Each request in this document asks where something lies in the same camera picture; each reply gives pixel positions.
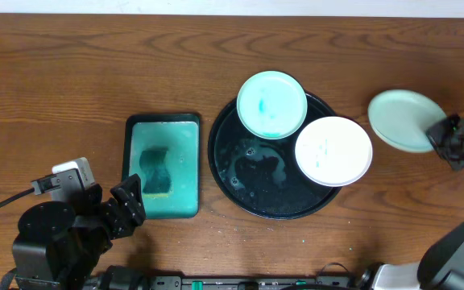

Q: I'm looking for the dark green scrub sponge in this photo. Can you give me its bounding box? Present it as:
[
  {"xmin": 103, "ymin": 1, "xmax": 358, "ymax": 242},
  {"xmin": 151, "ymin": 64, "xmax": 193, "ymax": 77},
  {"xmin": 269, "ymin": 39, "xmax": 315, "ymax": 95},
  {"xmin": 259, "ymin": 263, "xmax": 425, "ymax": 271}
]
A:
[{"xmin": 139, "ymin": 147, "xmax": 172, "ymax": 194}]

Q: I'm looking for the mint plate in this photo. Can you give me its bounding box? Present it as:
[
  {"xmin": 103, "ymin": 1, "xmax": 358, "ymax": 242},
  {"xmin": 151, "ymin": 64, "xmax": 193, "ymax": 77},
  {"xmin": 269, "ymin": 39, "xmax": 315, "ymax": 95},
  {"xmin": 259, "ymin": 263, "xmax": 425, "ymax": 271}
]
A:
[
  {"xmin": 236, "ymin": 71, "xmax": 308, "ymax": 139},
  {"xmin": 368, "ymin": 89, "xmax": 446, "ymax": 153}
]

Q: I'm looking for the white round plate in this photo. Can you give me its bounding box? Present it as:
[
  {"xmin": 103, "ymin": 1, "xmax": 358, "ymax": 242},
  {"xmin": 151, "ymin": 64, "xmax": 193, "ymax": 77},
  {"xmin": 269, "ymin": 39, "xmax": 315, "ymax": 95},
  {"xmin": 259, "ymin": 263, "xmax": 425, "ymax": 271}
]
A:
[{"xmin": 295, "ymin": 116, "xmax": 373, "ymax": 187}]

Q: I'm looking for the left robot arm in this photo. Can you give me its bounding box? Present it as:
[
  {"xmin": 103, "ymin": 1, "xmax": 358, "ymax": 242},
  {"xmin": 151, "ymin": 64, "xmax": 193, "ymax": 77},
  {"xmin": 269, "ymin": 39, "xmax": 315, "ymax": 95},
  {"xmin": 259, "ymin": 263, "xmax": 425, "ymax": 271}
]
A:
[{"xmin": 0, "ymin": 169, "xmax": 149, "ymax": 290}]

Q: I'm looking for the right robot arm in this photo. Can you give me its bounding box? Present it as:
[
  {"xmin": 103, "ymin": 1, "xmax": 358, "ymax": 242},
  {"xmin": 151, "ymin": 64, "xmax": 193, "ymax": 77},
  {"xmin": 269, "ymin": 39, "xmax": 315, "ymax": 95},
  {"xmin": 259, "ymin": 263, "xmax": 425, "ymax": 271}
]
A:
[{"xmin": 357, "ymin": 114, "xmax": 464, "ymax": 290}]

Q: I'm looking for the rectangular green water tray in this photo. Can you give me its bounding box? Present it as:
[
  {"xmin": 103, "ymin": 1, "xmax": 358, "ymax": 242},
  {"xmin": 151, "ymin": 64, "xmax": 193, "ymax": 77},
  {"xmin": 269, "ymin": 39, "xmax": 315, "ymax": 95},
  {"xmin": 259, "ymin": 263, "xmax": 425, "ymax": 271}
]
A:
[{"xmin": 122, "ymin": 114, "xmax": 200, "ymax": 219}]

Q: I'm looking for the round black serving tray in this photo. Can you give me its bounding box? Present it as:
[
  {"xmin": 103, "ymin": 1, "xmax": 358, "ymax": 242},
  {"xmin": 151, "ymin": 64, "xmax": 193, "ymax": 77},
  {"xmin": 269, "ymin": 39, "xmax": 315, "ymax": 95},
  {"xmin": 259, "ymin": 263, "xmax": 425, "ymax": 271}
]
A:
[{"xmin": 207, "ymin": 99, "xmax": 341, "ymax": 220}]

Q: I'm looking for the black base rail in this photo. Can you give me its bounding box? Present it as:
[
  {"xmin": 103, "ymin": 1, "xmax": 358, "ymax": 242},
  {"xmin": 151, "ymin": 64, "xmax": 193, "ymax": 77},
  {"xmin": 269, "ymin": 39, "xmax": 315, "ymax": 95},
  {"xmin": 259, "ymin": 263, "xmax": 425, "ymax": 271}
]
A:
[{"xmin": 82, "ymin": 266, "xmax": 357, "ymax": 290}]

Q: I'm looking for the left black cable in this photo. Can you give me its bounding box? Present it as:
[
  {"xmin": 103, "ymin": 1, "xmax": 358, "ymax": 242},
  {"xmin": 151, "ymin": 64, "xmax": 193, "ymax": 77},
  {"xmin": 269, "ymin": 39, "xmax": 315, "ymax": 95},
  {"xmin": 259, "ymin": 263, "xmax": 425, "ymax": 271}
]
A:
[{"xmin": 0, "ymin": 176, "xmax": 62, "ymax": 222}]

